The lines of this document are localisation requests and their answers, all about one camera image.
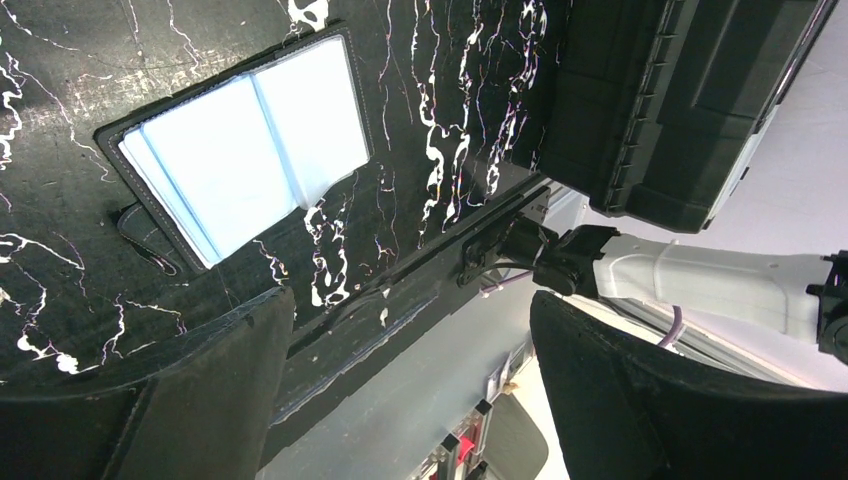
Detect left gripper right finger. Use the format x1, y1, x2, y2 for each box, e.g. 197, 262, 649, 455
530, 291, 847, 479

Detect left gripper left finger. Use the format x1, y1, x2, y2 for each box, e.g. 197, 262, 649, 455
1, 287, 295, 479

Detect black leather card holder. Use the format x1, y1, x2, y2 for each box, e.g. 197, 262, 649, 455
94, 21, 373, 274

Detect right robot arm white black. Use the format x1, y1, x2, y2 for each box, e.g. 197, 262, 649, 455
533, 225, 847, 363

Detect black toolbox clear lids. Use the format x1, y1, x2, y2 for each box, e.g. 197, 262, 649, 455
538, 1, 836, 234

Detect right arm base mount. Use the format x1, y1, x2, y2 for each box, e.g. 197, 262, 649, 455
457, 186, 559, 287

